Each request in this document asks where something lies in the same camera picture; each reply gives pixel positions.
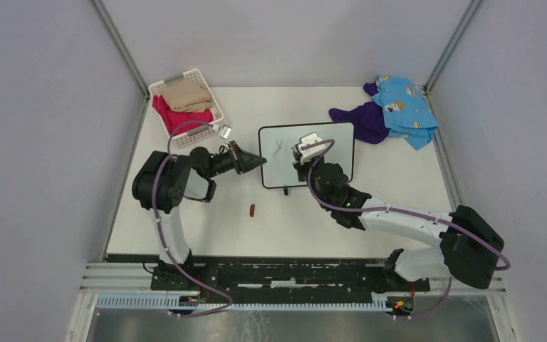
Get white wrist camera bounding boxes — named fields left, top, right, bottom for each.
left=218, top=125, right=231, bottom=142
left=292, top=132, right=327, bottom=165

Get beige folded cloth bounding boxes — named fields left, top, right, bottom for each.
left=160, top=78, right=213, bottom=113

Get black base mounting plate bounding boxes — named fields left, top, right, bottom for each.
left=150, top=256, right=430, bottom=304

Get magenta cloth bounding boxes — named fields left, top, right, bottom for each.
left=152, top=95, right=213, bottom=135

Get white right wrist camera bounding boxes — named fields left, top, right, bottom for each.
left=292, top=132, right=327, bottom=165

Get purple cloth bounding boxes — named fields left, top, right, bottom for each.
left=328, top=100, right=390, bottom=145

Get white slotted cable duct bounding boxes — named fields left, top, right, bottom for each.
left=96, top=294, right=392, bottom=313

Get blue patterned cloth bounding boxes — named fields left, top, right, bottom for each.
left=372, top=76, right=438, bottom=151

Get white plastic basket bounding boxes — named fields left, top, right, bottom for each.
left=148, top=68, right=224, bottom=147

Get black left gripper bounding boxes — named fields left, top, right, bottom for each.
left=207, top=140, right=267, bottom=179

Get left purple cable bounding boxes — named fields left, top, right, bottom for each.
left=150, top=120, right=234, bottom=318

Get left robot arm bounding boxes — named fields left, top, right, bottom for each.
left=132, top=141, right=267, bottom=291

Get black framed whiteboard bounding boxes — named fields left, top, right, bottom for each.
left=258, top=122, right=355, bottom=189

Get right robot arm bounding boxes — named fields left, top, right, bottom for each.
left=293, top=160, right=509, bottom=291

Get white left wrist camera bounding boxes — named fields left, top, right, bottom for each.
left=218, top=125, right=231, bottom=142

